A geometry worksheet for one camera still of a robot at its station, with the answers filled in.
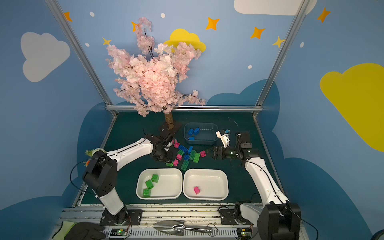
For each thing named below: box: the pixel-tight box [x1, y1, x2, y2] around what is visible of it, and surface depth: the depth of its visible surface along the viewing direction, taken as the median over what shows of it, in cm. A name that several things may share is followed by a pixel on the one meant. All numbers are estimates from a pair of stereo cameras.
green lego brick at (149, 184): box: [145, 179, 154, 190], surface depth 85 cm
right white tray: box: [183, 168, 229, 201], surface depth 86 cm
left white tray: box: [136, 168, 183, 200], surface depth 86 cm
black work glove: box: [64, 222, 107, 240], surface depth 71 cm
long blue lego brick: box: [178, 144, 188, 153], surface depth 102 cm
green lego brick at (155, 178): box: [151, 174, 160, 183], surface depth 86 cm
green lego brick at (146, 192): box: [143, 188, 151, 198], surface depth 80 cm
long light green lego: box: [193, 152, 201, 164], surface depth 97 cm
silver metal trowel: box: [153, 220, 213, 236], surface depth 72 cm
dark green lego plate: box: [189, 150, 196, 160], surface depth 98 cm
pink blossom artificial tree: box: [106, 17, 205, 130], surface depth 73 cm
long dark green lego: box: [180, 160, 190, 171], surface depth 93 cm
